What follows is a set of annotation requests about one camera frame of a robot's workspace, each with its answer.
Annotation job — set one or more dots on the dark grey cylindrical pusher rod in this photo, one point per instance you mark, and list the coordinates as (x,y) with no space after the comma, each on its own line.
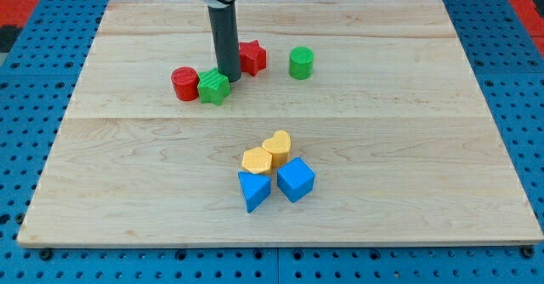
(225,39)

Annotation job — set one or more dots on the green star block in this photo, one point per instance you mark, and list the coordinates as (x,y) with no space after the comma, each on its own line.
(213,87)

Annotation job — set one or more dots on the red star block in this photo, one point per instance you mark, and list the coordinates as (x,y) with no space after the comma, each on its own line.
(253,57)

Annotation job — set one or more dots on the red cylinder block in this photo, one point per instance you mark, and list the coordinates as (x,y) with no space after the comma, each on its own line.
(185,81)

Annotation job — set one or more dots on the green cylinder block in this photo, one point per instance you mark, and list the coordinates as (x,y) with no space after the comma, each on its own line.
(301,62)

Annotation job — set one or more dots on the yellow heart block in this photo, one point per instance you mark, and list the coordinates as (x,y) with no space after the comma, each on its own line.
(279,146)

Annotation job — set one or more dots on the yellow hexagon block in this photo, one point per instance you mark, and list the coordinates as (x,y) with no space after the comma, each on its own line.
(257,160)

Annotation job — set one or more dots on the blue triangle block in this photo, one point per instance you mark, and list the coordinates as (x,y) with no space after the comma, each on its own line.
(255,189)

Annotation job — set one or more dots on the blue cube block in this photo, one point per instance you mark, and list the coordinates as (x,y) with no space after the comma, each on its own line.
(295,179)

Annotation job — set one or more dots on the light wooden board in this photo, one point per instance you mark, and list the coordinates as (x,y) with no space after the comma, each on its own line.
(366,128)

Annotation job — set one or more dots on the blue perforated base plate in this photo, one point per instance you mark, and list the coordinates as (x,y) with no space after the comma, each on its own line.
(42,68)

